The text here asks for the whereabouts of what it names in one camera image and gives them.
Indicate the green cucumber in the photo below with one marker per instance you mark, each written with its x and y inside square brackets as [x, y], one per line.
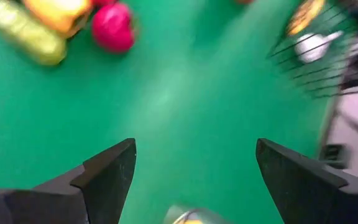
[26, 34]

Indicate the clear plastic bin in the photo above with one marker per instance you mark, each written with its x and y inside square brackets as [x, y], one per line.
[204, 216]

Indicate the yellow corn cob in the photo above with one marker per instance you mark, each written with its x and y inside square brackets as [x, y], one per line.
[304, 15]

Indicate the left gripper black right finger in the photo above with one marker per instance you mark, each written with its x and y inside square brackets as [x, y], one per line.
[306, 193]

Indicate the white garlic bulb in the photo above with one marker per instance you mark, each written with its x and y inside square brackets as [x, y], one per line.
[311, 48]

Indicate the yellow lemon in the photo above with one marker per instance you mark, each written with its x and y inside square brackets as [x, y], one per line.
[191, 222]

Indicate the red apple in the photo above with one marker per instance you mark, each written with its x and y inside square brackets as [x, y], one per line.
[113, 28]

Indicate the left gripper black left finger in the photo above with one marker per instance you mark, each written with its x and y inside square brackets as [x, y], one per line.
[98, 193]

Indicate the yellow bell pepper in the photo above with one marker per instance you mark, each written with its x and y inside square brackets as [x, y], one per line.
[57, 12]

